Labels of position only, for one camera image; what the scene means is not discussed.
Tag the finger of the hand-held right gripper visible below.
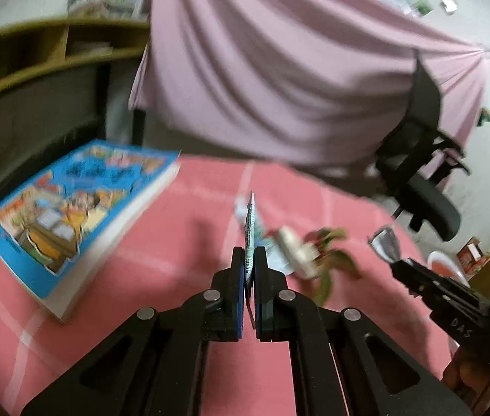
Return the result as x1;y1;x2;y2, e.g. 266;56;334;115
405;281;449;310
392;259;488;302

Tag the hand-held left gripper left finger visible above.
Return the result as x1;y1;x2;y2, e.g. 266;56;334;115
20;246;246;416

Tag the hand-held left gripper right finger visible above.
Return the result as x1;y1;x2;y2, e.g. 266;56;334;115
254;246;473;416

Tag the orange plastic bucket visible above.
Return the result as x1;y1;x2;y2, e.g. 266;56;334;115
427;250;471;287

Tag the clear white plastic wrapper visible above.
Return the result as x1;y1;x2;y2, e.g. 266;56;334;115
233;195;295;276

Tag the silver white wrapper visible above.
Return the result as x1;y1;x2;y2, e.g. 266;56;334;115
367;224;402;265

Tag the white sachet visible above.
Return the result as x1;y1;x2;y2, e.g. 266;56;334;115
275;225;319;280

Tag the person's right hand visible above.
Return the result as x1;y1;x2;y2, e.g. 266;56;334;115
444;347;490;412

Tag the red cardboard box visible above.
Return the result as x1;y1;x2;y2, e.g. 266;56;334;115
457;236;490;274

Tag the pink checkered tablecloth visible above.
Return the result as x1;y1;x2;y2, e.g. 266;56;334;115
0;154;462;416

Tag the black office chair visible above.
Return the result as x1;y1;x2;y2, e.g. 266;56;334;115
375;50;472;243

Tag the blue illustrated book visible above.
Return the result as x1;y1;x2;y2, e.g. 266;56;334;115
0;139;182;325

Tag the hanging pink sheet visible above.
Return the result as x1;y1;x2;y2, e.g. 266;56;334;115
128;0;490;178

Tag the wooden desk with shelf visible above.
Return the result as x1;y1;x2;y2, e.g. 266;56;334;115
0;16;150;222

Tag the stack of books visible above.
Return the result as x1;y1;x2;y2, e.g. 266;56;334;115
65;0;146;20

